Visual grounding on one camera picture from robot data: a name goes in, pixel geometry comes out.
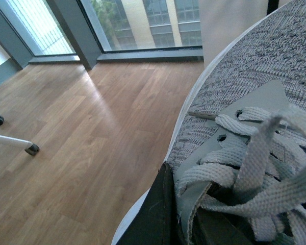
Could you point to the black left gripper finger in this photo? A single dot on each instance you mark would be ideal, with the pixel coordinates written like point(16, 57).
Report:
point(155, 222)

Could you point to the grey knit sneaker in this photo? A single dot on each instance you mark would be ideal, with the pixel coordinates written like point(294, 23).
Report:
point(238, 150)

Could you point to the dark window frame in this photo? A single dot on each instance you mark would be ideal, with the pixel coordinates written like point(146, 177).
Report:
point(89, 32)

